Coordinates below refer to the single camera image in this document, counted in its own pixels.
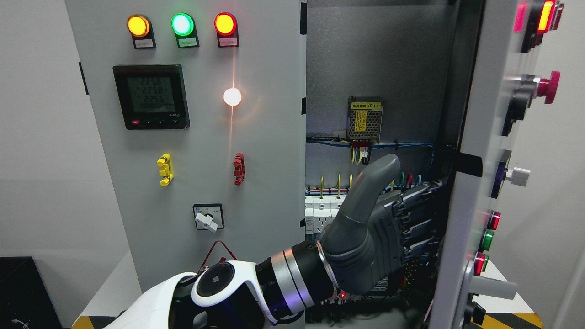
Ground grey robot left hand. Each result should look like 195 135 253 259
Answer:
320 154 443 294

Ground grey cabinet door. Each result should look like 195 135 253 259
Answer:
65 0 306 290
428 0 564 329

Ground relay row with red leds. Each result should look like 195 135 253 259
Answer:
320 277 389 305

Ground metal mesh power supply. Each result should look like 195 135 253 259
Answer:
347 96 384 142

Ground red electric hazard warning sticker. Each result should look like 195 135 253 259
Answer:
199 241 238 270

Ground white glowing indicator lamp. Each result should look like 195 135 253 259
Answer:
223 87 242 107

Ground red emergency stop button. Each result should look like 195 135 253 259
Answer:
521 70 561 104

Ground red indicator lamp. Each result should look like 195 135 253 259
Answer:
214 12 239 48

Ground black digital power meter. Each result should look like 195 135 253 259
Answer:
112 63 190 130

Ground green indicator lamp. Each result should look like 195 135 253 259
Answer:
171 12 199 49

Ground yellow indicator lamp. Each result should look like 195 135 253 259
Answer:
126 14 156 49

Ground black box at left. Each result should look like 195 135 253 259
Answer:
0 256 61 329

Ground white din rail sockets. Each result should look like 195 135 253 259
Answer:
305 195 346 234

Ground grey door handle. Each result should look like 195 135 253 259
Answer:
455 260 522 320

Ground yellow terminal post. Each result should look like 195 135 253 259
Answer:
156 153 174 187

